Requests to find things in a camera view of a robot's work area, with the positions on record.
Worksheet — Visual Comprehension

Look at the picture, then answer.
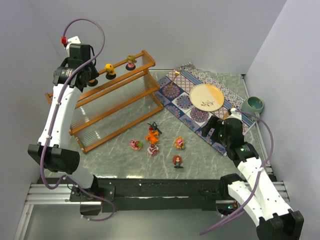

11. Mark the black dragon toy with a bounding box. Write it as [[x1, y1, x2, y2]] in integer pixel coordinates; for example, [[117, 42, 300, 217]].
[[148, 121, 162, 134]]

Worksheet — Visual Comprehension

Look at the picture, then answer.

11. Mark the gold fork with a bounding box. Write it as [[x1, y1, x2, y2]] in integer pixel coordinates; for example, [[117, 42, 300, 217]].
[[167, 66, 181, 91]]

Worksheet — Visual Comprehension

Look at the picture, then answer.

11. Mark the cream and orange plate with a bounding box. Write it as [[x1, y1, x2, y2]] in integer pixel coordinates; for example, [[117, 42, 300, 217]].
[[189, 83, 225, 112]]

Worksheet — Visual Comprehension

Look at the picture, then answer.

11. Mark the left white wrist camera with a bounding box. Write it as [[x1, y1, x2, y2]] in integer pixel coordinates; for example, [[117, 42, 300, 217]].
[[61, 36, 81, 51]]

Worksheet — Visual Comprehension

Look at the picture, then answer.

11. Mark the orange wooden acrylic shelf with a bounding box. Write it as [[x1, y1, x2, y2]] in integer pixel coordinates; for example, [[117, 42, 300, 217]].
[[44, 49, 165, 155]]

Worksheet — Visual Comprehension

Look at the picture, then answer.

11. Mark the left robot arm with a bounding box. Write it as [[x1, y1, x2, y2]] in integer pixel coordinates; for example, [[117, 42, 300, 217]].
[[27, 43, 99, 197]]

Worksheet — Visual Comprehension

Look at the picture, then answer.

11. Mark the orange dragon toy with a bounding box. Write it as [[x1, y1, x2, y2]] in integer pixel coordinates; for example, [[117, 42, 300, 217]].
[[145, 129, 160, 145]]

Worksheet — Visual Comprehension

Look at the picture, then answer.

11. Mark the teal ceramic mug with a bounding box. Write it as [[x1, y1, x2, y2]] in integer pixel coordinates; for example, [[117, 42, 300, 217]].
[[241, 96, 264, 121]]

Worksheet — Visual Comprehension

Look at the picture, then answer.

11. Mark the red hair green figurine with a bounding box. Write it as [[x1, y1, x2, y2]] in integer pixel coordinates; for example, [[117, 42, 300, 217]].
[[172, 155, 183, 169]]

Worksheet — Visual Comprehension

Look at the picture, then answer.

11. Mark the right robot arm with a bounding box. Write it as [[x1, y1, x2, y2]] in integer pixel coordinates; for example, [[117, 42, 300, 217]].
[[201, 112, 304, 240]]

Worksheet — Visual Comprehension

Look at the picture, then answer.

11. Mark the pink bear sunflower toy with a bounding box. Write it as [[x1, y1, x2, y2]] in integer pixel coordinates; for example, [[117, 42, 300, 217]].
[[174, 136, 186, 150]]

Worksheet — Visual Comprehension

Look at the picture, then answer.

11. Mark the blonde pink dress figurine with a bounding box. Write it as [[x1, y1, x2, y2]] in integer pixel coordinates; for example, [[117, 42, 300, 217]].
[[125, 55, 137, 71]]

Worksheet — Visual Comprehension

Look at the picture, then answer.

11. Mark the black base beam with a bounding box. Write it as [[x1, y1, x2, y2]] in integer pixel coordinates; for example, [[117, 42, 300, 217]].
[[69, 176, 236, 217]]

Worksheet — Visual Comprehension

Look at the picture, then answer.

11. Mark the pink bear donut toy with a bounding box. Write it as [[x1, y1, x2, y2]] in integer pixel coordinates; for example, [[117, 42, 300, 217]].
[[129, 139, 142, 151]]

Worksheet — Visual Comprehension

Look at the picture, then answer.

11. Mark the brown hair yellow figurine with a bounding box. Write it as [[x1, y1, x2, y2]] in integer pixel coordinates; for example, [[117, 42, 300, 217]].
[[87, 79, 98, 87]]

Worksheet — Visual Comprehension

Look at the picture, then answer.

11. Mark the pink bear cake toy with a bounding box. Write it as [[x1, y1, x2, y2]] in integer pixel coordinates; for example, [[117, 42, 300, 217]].
[[147, 144, 159, 156]]

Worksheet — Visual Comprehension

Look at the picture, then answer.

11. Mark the patterned blue placemat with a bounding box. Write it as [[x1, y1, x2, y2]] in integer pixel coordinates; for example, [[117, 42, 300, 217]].
[[153, 62, 257, 157]]

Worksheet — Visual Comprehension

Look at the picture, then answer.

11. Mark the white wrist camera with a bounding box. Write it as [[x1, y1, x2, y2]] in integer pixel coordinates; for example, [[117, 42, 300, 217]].
[[228, 107, 242, 121], [61, 36, 81, 51]]

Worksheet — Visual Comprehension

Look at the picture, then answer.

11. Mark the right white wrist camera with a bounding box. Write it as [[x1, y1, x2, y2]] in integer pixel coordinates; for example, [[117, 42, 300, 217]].
[[228, 107, 242, 121]]

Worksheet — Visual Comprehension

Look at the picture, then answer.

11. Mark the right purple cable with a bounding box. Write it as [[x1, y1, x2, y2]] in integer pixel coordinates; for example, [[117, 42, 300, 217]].
[[199, 111, 275, 236]]

